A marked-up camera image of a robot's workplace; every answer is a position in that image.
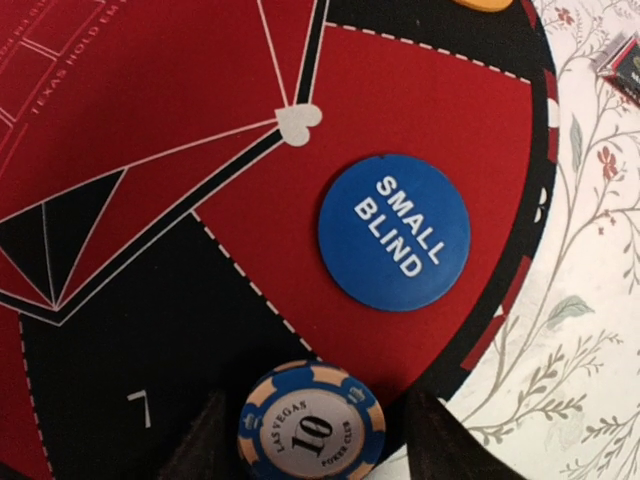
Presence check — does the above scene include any round red black poker mat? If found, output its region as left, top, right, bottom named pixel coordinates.
left=1, top=1, right=559, bottom=479

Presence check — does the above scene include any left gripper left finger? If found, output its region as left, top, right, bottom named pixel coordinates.
left=157, top=390, right=249, bottom=480

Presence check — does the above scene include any blue small blind button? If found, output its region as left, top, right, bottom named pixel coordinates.
left=318, top=154, right=471, bottom=312

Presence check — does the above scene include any orange big blind button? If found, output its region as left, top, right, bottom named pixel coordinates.
left=454, top=0, right=513, bottom=13

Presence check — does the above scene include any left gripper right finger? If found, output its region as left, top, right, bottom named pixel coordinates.
left=405, top=389, right=523, bottom=480

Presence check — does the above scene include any black triangular all-in marker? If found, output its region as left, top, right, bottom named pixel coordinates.
left=594, top=32, right=639, bottom=106

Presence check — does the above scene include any blue ten poker chip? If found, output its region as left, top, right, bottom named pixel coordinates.
left=237, top=361, right=386, bottom=479

